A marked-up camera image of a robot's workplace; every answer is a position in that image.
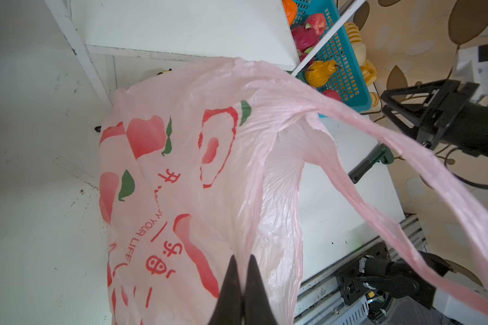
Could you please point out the teal plastic fruit basket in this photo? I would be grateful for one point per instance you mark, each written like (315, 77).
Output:
(332, 49)

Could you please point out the white two-tier shelf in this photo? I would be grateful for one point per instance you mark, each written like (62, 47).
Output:
(177, 31)

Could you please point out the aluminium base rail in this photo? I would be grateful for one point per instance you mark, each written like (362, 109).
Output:
(354, 287)

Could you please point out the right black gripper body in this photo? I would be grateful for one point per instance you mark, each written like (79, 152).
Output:
(435, 112)

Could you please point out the green tape dispenser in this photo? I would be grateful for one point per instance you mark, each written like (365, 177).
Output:
(381, 153)

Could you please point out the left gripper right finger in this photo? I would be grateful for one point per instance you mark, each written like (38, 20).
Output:
(256, 307)

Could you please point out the yellow black tape measure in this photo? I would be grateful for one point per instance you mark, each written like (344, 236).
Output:
(165, 71)

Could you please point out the orange fruit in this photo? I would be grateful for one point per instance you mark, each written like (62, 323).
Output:
(291, 10)

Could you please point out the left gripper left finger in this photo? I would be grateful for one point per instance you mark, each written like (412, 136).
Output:
(229, 307)

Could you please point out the white bread tray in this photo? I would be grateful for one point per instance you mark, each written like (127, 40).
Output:
(364, 61)

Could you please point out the pink dragon fruit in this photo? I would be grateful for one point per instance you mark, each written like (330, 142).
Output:
(304, 38)

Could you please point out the pink plastic grocery bag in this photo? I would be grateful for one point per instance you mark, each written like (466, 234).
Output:
(203, 165)

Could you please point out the red apple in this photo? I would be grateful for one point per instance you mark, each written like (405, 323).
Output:
(317, 22)

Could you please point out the yellow pear fruit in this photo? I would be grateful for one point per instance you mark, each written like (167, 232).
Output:
(320, 72)

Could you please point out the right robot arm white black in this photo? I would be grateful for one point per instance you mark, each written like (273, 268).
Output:
(471, 65)

